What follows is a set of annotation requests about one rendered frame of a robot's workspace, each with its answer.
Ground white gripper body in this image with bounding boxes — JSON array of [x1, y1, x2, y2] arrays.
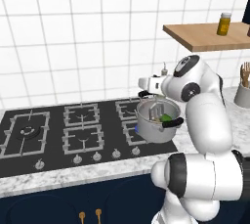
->
[[138, 75, 154, 95]]

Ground green avocado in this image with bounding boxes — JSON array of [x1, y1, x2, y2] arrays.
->
[[158, 112, 174, 123]]

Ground small grey bottle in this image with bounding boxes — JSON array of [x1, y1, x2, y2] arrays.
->
[[160, 62, 169, 76]]

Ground silver hob knob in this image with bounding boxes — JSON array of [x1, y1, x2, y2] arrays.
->
[[131, 146, 142, 157], [92, 151, 103, 162], [34, 158, 46, 171], [111, 148, 122, 159], [72, 154, 83, 165]]

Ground black gas hob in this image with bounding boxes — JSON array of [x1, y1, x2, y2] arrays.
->
[[0, 97, 180, 179]]

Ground yellow jar with white lid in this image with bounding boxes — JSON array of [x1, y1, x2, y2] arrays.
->
[[216, 12, 232, 37]]

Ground grey utensil holder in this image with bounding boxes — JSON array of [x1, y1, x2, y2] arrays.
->
[[233, 82, 250, 110]]

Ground wooden utensils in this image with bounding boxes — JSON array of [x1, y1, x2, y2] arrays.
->
[[239, 62, 250, 89]]

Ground navy cupboard door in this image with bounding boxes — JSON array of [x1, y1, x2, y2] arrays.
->
[[90, 173, 168, 224], [0, 184, 91, 224]]

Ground dark object on shelf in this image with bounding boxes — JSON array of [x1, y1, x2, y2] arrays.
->
[[241, 5, 250, 38]]

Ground silver pot with black handles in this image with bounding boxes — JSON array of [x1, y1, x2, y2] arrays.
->
[[135, 90, 186, 145]]

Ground wooden wall shelf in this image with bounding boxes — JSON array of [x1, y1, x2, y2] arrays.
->
[[162, 22, 250, 53]]

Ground gold cupboard handle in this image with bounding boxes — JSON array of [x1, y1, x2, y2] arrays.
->
[[78, 211, 87, 224], [95, 208, 103, 224]]

